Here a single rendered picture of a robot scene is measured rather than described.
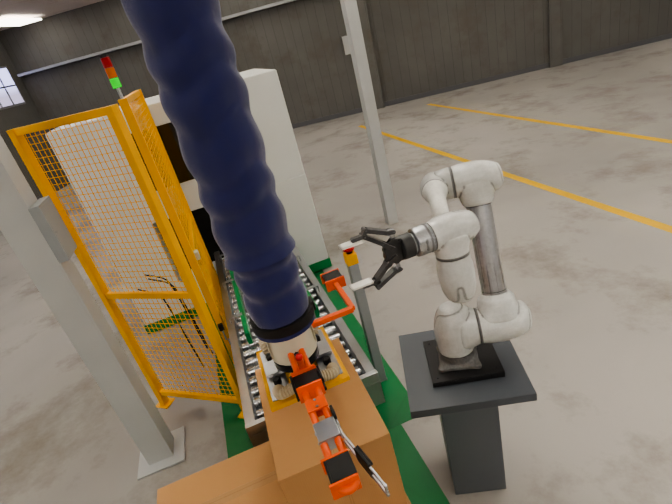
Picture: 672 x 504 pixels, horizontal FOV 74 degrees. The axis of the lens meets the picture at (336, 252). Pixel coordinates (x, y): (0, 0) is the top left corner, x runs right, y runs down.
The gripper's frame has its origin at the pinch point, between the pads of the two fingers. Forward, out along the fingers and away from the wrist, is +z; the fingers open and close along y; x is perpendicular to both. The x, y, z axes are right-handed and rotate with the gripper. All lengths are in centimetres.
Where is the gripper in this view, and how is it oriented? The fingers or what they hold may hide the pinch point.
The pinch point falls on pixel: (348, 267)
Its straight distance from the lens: 128.7
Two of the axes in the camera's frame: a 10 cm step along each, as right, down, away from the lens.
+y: 2.3, 8.7, 4.4
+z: -9.2, 3.4, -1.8
